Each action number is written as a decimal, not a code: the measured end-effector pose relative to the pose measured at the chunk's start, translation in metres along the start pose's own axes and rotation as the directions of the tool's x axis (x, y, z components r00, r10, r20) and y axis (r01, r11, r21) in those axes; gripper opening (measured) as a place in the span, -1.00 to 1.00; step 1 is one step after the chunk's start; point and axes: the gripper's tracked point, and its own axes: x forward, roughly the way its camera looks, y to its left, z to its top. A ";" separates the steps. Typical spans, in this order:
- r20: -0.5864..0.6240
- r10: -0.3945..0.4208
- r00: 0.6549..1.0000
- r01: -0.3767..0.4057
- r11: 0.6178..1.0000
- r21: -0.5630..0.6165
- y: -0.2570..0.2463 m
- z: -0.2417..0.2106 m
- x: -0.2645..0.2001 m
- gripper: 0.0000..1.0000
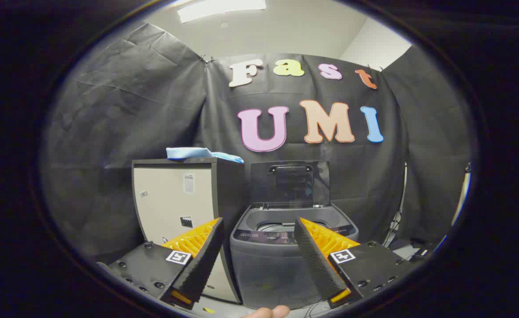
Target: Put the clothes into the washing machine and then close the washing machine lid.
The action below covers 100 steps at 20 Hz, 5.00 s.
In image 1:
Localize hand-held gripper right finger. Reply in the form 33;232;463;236
294;216;419;310

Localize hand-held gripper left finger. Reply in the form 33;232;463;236
97;217;225;310

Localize grey washing machine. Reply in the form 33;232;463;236
229;202;359;310

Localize light blue shirt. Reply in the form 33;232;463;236
166;147;244;164

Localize grey cabinet with white door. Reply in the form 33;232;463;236
131;157;245;304

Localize white pole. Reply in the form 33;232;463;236
452;163;472;227

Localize hanging cable bundle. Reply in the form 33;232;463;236
383;163;408;248

